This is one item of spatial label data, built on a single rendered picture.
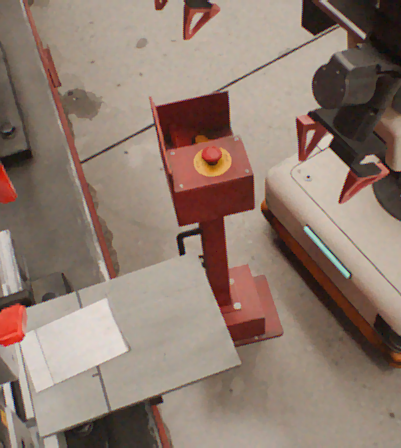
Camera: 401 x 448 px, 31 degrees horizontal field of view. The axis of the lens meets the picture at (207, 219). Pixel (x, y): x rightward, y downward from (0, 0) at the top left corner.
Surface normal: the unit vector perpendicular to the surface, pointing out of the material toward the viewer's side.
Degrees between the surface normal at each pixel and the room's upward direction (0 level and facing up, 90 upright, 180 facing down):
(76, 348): 0
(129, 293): 0
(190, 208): 90
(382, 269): 0
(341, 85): 63
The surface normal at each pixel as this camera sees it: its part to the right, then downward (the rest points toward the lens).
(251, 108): -0.07, -0.55
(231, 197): 0.22, 0.81
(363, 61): 0.25, -0.69
